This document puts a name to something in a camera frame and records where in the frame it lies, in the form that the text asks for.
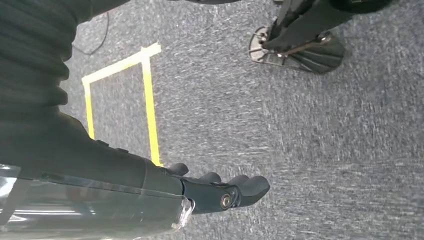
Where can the yellow floor tape square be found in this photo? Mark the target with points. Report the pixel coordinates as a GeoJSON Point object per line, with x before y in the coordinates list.
{"type": "Point", "coordinates": [149, 99]}

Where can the black robot foot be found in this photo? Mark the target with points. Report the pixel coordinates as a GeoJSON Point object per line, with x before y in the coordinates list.
{"type": "Point", "coordinates": [318, 56]}

